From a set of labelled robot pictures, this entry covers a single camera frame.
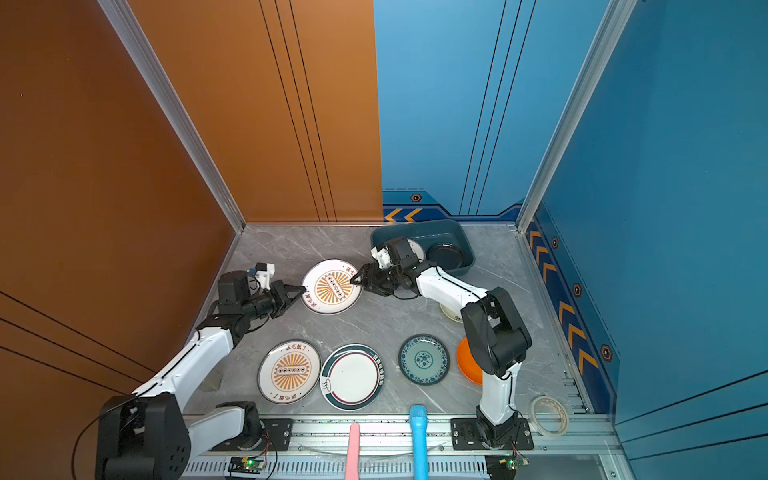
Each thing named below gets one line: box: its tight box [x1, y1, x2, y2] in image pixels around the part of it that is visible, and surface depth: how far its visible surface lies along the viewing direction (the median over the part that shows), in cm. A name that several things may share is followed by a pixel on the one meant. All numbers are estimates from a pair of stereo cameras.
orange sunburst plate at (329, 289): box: [301, 259, 363, 315], surface depth 85 cm
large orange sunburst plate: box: [257, 339, 322, 405], surface depth 85 cm
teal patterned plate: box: [398, 333, 451, 386], surface depth 87 cm
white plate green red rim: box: [320, 343, 386, 411], surface depth 84 cm
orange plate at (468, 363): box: [456, 337, 484, 386], surface depth 83 cm
